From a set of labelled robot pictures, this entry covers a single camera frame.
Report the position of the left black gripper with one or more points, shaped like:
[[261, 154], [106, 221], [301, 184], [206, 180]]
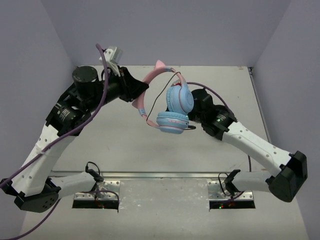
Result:
[[125, 84]]

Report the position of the pink blue cat-ear headphones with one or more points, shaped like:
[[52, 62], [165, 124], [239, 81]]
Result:
[[179, 101]]

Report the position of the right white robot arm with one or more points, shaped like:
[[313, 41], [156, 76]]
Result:
[[284, 173]]

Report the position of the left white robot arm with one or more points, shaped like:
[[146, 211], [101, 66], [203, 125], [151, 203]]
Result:
[[33, 188]]

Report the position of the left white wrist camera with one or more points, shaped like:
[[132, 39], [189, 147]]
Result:
[[112, 57]]

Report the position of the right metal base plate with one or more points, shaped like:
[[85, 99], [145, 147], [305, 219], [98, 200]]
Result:
[[216, 192]]

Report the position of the metal base plate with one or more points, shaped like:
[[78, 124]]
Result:
[[108, 190], [216, 192]]

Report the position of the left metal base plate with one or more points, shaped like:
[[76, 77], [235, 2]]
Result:
[[108, 190]]

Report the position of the metal table rail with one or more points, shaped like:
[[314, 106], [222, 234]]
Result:
[[153, 174]]

